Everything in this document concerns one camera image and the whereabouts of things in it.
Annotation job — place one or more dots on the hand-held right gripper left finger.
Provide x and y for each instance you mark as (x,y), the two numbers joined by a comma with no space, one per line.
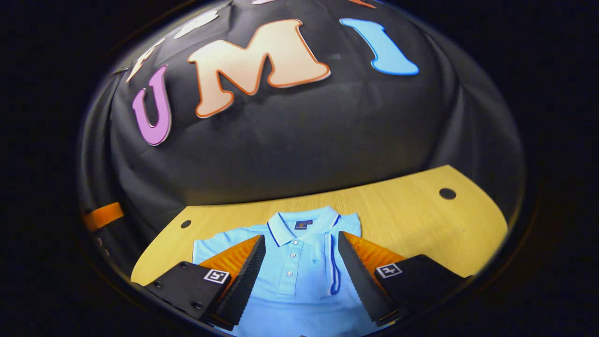
(248,271)

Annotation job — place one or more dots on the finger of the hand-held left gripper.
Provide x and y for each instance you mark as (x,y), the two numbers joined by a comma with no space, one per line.
(104,216)

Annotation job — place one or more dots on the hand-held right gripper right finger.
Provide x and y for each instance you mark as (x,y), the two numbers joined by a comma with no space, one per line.
(355,269)

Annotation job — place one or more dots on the light blue polo T-shirt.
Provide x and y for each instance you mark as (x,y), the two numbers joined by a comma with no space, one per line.
(299,290)

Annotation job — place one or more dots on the black backdrop cloth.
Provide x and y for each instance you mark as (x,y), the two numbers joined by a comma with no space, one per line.
(304,140)

